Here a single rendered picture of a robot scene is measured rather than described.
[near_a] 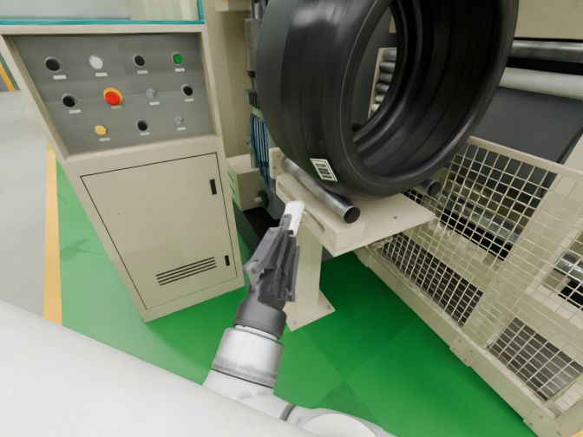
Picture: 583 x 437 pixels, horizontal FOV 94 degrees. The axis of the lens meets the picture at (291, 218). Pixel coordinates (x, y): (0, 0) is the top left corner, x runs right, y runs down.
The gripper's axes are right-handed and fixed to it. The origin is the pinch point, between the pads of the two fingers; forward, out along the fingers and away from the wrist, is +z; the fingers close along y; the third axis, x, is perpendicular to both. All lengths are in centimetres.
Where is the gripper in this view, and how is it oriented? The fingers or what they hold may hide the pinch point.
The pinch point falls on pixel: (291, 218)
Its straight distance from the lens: 50.0
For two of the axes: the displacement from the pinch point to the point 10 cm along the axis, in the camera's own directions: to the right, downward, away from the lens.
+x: 8.5, -0.5, -5.2
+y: 4.5, 5.6, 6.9
